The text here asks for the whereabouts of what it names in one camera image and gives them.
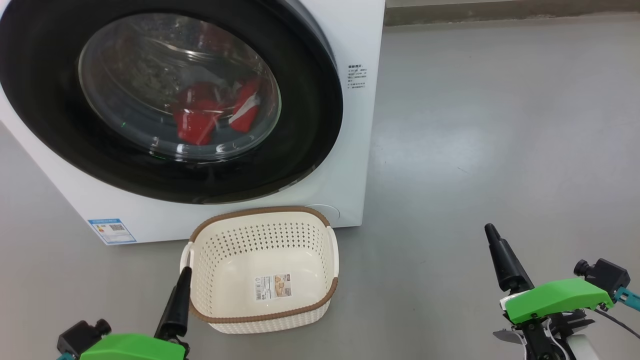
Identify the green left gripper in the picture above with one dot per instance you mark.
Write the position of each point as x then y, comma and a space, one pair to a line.
135, 349

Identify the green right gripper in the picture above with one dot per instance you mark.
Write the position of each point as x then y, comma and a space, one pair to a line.
555, 300

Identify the red and white garment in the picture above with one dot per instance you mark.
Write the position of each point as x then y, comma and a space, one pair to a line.
197, 122

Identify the black round glass washer door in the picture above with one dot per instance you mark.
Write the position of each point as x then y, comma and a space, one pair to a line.
300, 150

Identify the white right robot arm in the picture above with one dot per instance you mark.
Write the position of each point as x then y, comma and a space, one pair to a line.
582, 350

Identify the cream laundry basket brown rim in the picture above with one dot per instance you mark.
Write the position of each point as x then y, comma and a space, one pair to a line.
260, 260

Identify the white front-load washing machine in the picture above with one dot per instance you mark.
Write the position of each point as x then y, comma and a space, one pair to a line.
350, 165

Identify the stainless steel washing machine drum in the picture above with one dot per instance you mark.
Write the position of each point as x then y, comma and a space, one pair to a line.
140, 70

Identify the white product label sticker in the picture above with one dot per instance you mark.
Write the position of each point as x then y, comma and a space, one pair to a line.
273, 286

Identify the blue energy label sticker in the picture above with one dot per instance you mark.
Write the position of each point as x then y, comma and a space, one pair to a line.
112, 231

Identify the round white filter cover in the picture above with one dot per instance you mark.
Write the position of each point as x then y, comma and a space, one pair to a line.
325, 211

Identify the black printed text label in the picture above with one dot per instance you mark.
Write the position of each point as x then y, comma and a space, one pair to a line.
357, 76

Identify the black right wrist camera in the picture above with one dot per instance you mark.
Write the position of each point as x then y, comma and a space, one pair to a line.
602, 275

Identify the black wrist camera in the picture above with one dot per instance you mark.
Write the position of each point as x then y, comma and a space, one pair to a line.
80, 336
602, 275

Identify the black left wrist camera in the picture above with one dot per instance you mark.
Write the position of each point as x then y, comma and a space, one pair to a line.
80, 336

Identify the teal left camera connector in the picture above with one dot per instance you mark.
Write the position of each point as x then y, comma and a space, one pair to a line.
65, 356

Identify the teal camera connector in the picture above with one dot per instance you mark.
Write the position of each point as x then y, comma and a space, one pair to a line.
629, 297
65, 356

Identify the teal right camera connector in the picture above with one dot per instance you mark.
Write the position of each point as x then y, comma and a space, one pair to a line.
629, 297

